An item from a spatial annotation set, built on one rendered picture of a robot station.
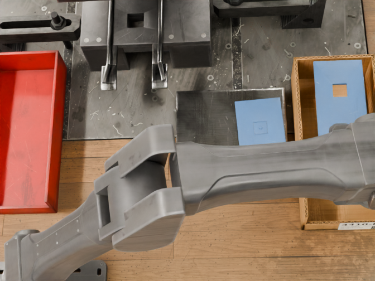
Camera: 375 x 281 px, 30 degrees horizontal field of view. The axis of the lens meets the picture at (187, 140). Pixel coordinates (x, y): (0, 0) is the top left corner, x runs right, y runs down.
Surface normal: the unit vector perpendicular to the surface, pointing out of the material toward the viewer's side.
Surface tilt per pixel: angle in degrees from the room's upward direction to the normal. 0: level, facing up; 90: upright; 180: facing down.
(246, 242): 0
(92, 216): 49
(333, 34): 0
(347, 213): 0
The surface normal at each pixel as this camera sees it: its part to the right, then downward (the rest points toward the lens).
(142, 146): -0.82, -0.11
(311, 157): 0.14, -0.40
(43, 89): -0.07, -0.37
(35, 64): 0.00, 0.93
